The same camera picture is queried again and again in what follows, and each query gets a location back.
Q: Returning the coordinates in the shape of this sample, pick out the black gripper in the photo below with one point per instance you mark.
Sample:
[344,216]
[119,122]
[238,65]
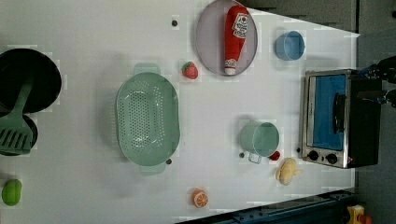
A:
[385,70]

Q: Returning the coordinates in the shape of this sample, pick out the black toaster oven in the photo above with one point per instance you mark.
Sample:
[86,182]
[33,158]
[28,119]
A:
[340,129]

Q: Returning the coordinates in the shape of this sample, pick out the blue bowl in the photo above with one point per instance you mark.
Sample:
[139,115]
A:
[290,46]

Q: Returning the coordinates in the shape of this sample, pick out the small red toy fruit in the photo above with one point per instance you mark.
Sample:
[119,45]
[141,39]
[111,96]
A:
[275,156]

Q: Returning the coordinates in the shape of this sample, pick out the peeled toy banana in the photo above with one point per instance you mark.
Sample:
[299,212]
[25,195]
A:
[287,171]

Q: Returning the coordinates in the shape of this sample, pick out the green mug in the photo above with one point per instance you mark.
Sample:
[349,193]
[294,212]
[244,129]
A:
[259,140]

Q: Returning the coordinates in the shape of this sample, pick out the yellow red toy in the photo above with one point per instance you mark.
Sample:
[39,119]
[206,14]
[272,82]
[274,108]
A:
[357,215]

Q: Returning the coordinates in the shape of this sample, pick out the red ketchup bottle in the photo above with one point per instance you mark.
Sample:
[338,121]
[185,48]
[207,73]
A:
[235,33]

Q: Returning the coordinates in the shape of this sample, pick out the grey round plate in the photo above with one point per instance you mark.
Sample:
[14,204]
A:
[210,38]

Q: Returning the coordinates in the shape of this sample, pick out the toy strawberry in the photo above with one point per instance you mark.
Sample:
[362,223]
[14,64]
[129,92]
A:
[189,70]

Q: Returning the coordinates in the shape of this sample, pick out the toy orange half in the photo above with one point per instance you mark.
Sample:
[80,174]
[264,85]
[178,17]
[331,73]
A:
[199,198]

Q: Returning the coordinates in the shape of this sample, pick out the green colander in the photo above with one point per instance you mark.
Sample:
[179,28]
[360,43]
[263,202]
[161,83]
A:
[147,119]

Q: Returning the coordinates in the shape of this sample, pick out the large black pan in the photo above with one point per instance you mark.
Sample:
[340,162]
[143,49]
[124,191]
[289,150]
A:
[16,65]

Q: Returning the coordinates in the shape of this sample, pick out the green slotted spatula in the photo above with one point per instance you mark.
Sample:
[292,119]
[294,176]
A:
[16,135]

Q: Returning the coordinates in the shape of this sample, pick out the green toy lime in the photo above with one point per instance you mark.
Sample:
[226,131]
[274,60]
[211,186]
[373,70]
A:
[11,192]

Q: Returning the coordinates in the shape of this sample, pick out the blue table frame rail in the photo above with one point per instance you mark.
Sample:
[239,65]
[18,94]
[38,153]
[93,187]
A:
[326,208]

